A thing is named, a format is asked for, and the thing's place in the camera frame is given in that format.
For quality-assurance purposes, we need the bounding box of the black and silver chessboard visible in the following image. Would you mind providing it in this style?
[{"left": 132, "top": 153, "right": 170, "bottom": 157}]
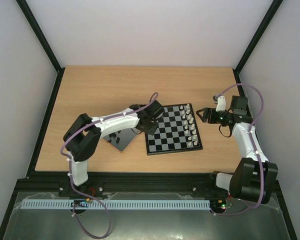
[{"left": 145, "top": 103, "right": 203, "bottom": 156}]

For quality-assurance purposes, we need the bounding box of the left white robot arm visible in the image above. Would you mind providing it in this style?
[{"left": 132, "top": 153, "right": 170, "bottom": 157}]
[{"left": 60, "top": 100, "right": 164, "bottom": 186}]

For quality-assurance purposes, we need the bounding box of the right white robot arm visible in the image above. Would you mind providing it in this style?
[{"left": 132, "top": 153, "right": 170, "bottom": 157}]
[{"left": 196, "top": 95, "right": 278, "bottom": 204}]

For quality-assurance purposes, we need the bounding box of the metal tray with wooden rim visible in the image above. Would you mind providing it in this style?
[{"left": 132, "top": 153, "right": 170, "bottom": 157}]
[{"left": 103, "top": 128, "right": 140, "bottom": 152}]

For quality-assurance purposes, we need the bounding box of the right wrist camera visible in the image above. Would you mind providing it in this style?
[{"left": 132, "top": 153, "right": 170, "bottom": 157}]
[{"left": 213, "top": 95, "right": 227, "bottom": 112}]

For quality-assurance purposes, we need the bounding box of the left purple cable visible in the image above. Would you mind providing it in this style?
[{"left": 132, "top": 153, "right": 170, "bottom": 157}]
[{"left": 60, "top": 91, "right": 160, "bottom": 237}]

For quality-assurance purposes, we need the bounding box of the black frame post right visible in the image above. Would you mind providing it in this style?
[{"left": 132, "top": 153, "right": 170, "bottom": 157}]
[{"left": 234, "top": 0, "right": 284, "bottom": 72}]

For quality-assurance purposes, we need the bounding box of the black frame post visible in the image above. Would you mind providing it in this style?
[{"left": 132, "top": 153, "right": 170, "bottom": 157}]
[
  {"left": 234, "top": 0, "right": 284, "bottom": 72},
  {"left": 16, "top": 0, "right": 65, "bottom": 73}
]

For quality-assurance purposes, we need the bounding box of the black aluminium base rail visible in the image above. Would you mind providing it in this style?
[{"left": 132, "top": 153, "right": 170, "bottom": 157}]
[{"left": 14, "top": 171, "right": 228, "bottom": 199}]

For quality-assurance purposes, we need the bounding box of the light blue slotted cable duct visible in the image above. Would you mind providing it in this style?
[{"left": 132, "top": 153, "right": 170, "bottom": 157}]
[{"left": 20, "top": 199, "right": 210, "bottom": 210}]

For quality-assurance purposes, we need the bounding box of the black frame post left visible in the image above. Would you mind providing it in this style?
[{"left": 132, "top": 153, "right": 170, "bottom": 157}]
[{"left": 16, "top": 0, "right": 65, "bottom": 73}]

